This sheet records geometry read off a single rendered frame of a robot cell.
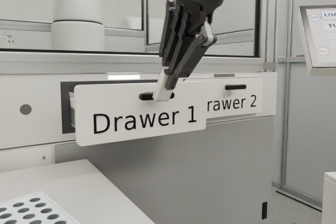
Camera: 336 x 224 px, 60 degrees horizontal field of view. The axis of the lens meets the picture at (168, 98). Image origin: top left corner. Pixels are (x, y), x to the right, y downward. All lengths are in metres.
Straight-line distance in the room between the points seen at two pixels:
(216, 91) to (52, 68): 0.44
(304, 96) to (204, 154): 1.54
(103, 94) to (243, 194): 0.63
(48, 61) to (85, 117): 0.17
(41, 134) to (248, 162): 0.63
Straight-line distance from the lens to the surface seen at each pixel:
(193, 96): 0.64
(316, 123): 2.28
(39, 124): 0.66
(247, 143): 0.98
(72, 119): 0.65
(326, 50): 1.14
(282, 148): 2.47
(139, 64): 0.72
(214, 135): 0.87
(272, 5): 1.04
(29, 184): 0.57
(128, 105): 0.57
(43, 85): 0.65
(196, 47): 0.44
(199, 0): 0.43
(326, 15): 1.27
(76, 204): 0.47
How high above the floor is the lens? 0.96
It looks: 6 degrees down
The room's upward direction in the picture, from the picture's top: straight up
